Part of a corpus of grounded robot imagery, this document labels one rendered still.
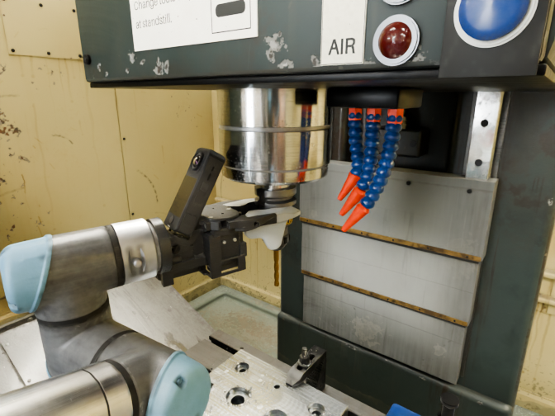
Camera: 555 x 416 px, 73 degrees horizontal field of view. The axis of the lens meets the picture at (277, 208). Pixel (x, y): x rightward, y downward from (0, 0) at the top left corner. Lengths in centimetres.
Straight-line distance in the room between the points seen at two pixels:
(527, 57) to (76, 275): 42
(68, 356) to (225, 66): 34
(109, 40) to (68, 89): 103
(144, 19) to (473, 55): 28
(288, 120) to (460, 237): 56
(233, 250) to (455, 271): 59
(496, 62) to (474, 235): 70
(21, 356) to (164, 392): 112
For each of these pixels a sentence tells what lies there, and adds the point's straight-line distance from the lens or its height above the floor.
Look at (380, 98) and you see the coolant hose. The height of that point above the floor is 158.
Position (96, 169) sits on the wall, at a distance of 152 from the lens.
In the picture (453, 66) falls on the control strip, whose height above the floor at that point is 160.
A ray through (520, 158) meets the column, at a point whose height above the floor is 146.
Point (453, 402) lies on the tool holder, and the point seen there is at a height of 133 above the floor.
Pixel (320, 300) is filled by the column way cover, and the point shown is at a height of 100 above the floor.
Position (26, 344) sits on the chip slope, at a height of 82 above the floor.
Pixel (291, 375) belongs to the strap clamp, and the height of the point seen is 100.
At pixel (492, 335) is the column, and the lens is 105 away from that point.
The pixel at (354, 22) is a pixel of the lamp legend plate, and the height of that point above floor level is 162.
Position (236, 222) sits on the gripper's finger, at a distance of 49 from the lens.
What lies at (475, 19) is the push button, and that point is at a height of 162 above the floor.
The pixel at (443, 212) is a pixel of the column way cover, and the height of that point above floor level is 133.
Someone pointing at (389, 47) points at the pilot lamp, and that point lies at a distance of 24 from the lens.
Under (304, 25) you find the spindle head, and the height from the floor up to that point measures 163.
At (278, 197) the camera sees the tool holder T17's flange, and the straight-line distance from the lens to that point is 53.
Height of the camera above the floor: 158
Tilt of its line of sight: 17 degrees down
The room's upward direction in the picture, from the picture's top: straight up
